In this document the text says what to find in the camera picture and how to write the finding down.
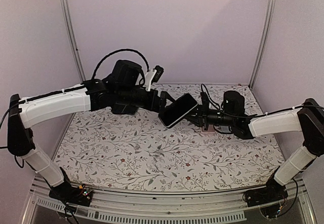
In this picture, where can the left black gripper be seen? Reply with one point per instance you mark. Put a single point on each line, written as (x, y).
(161, 101)

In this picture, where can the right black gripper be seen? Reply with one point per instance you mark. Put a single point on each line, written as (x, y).
(201, 115)

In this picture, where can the pink phone case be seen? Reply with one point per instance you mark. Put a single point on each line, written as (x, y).
(208, 130)

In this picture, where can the black phone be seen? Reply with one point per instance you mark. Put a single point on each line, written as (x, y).
(177, 110)

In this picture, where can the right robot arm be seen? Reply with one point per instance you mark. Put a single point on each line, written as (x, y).
(306, 118)

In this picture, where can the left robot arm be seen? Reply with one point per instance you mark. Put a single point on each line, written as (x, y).
(90, 95)

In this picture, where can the floral table mat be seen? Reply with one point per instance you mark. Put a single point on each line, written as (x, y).
(138, 153)

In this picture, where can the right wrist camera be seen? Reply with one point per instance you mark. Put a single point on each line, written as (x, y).
(204, 99)

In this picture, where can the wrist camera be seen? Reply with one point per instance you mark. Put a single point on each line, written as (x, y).
(153, 76)
(204, 99)

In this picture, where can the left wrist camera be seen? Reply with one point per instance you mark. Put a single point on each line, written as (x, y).
(153, 76)

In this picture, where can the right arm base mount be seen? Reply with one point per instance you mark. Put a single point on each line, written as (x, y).
(271, 200)

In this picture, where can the front aluminium rail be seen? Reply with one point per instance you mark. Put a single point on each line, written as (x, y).
(122, 206)

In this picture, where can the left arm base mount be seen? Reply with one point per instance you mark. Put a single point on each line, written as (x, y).
(66, 193)

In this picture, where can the left rear aluminium post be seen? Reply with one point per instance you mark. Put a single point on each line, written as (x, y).
(72, 40)

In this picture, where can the aluminium post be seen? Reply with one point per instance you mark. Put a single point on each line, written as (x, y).
(262, 44)
(72, 40)

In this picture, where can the right rear aluminium post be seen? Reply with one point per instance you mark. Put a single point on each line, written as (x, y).
(262, 44)

